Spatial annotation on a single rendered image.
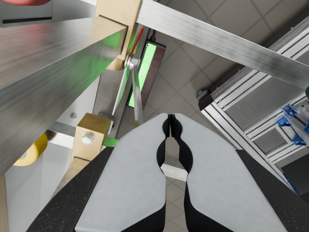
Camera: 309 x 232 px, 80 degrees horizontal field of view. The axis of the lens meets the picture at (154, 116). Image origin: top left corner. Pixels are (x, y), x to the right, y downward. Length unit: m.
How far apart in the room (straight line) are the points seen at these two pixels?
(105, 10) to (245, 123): 1.03
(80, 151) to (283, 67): 0.36
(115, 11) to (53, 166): 0.68
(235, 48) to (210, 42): 0.04
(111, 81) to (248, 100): 0.81
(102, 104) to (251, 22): 0.95
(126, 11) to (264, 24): 1.05
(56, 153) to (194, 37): 0.65
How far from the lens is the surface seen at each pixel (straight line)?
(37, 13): 0.52
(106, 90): 0.48
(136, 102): 0.22
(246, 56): 0.30
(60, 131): 0.38
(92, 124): 0.35
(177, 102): 1.26
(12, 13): 0.46
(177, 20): 0.27
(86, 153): 0.37
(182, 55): 1.16
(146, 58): 0.44
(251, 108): 1.14
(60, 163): 0.81
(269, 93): 1.14
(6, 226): 0.65
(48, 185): 0.93
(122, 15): 0.26
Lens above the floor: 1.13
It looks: 60 degrees down
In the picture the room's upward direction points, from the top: 175 degrees counter-clockwise
